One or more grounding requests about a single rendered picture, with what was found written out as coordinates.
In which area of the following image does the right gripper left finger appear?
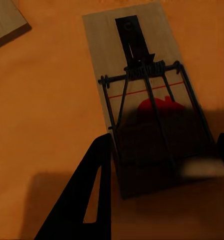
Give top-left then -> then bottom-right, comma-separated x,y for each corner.
34,133 -> 111,240

